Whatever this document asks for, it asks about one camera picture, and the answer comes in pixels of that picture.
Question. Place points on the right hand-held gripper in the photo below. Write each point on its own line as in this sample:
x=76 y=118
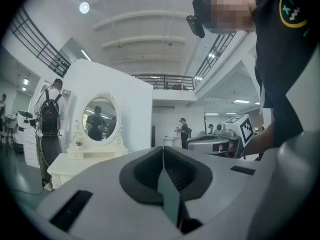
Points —
x=240 y=129

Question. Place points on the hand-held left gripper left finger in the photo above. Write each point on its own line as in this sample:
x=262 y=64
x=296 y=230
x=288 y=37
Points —
x=105 y=184

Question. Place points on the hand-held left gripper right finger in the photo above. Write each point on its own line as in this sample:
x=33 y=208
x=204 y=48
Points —
x=225 y=189

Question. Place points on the person's right forearm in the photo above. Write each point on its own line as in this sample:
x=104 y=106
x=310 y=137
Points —
x=260 y=140

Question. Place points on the white dressing table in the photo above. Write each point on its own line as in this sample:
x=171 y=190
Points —
x=65 y=167

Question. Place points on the long ceiling light strip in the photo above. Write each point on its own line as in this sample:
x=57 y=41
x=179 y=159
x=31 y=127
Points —
x=86 y=55
x=241 y=101

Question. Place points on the white oval framed mirror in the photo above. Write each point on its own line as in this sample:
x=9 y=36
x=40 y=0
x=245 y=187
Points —
x=100 y=119

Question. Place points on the black balcony railing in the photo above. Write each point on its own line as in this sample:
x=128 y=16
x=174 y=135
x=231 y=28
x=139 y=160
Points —
x=212 y=56
x=167 y=82
x=37 y=41

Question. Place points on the white drawer cabinet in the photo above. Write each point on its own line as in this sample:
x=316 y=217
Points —
x=30 y=149

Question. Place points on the white partition panel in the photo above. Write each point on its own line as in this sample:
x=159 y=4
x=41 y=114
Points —
x=130 y=104

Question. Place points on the white and black appliance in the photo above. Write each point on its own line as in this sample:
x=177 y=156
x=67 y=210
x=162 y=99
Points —
x=23 y=121

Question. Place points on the person's dark shirt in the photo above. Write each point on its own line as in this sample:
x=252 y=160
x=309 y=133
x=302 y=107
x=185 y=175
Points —
x=277 y=59

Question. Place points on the person's head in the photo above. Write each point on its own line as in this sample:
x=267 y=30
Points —
x=225 y=11

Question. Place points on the round ceiling lamp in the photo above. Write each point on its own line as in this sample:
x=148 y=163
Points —
x=84 y=7

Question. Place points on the black head-worn camera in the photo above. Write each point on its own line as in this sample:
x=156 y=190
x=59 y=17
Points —
x=197 y=24

